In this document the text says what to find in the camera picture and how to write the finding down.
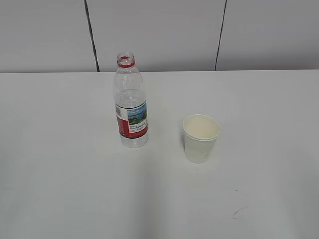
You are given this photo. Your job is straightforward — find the white paper cup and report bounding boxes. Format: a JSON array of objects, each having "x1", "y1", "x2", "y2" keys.
[{"x1": 183, "y1": 114, "x2": 221, "y2": 164}]

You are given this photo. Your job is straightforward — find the clear plastic water bottle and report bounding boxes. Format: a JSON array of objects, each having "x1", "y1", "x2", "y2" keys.
[{"x1": 113, "y1": 52, "x2": 148, "y2": 148}]

